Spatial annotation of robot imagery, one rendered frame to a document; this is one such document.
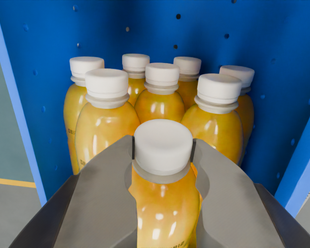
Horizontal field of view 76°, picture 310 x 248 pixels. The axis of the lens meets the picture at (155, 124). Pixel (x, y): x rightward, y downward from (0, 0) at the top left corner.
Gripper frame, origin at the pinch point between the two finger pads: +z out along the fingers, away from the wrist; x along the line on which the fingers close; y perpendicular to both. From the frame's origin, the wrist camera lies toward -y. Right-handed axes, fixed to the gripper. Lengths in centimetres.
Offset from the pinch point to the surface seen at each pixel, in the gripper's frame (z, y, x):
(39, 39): 11.6, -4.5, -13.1
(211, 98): 5.5, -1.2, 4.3
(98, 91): 5.3, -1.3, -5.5
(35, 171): 6.2, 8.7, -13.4
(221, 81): 6.0, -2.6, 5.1
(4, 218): 118, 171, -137
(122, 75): 6.5, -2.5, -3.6
